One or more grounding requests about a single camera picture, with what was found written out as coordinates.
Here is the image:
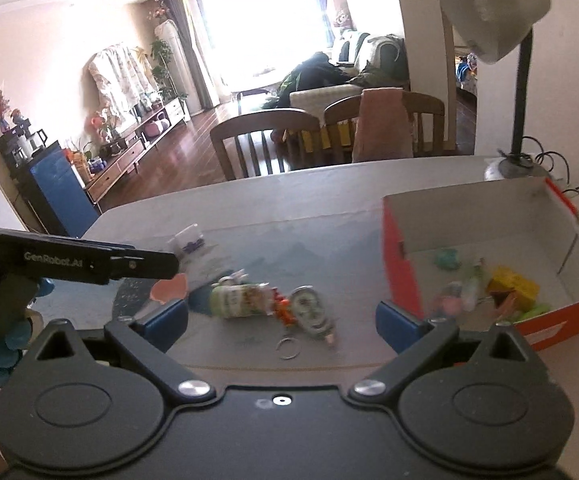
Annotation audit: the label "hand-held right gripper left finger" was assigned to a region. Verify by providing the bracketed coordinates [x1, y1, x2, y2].
[19, 298, 217, 401]

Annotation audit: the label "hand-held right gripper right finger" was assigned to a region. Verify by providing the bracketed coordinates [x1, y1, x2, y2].
[349, 300, 545, 403]

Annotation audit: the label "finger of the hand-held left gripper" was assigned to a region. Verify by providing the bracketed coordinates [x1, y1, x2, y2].
[110, 245, 180, 281]

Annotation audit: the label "pink heart-shaped dish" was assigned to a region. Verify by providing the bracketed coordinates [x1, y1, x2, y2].
[150, 274, 190, 305]

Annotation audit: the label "pink and blue toy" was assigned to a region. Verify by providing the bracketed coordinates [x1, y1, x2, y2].
[432, 282, 465, 318]

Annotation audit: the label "green bottle with label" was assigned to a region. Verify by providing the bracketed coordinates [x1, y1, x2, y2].
[208, 282, 275, 319]

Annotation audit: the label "green pencil sharpener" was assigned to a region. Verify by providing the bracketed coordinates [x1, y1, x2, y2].
[434, 249, 463, 270]

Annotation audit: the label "grey-blue correction tape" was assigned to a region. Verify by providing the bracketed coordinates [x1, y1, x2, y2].
[286, 285, 337, 346]

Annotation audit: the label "small yellow box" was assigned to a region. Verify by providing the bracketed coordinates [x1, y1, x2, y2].
[487, 266, 540, 311]

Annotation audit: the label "red cardboard box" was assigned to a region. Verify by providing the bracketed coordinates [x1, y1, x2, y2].
[381, 177, 579, 352]

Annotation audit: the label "person's left hand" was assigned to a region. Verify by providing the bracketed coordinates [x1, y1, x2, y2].
[0, 279, 55, 386]

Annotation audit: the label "blue cabinet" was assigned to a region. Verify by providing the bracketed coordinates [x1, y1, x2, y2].
[22, 147, 101, 238]

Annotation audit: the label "wooden TV cabinet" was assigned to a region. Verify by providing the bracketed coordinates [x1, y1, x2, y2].
[85, 97, 190, 211]

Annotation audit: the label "small orange figure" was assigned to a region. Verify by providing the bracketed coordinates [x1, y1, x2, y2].
[269, 287, 295, 326]

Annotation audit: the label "black coffee maker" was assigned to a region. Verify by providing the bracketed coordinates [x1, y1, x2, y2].
[0, 119, 50, 171]

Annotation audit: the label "pink flower arrangement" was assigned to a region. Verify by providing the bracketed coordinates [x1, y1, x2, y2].
[86, 110, 120, 146]

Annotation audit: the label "hanging light clothes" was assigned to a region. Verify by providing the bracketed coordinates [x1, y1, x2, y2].
[88, 44, 159, 121]

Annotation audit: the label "wooden dining chair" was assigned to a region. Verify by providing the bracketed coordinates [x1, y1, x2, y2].
[323, 92, 445, 165]
[210, 108, 323, 182]

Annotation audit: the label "pink cloth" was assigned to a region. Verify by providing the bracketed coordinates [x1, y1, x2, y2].
[352, 87, 415, 163]

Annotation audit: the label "green potted plant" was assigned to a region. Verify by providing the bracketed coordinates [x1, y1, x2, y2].
[149, 40, 177, 101]

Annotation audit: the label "coffee table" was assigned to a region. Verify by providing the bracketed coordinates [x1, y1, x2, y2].
[229, 67, 290, 111]

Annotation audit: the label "white standing air conditioner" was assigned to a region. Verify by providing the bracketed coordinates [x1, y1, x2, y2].
[154, 20, 205, 111]

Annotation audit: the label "beige sofa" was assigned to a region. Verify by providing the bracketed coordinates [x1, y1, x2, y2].
[289, 30, 410, 111]

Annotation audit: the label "dark clothes pile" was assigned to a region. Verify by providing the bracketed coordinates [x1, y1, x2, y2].
[264, 52, 355, 108]

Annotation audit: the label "grey desk lamp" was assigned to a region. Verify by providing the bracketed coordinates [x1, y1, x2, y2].
[437, 0, 553, 181]

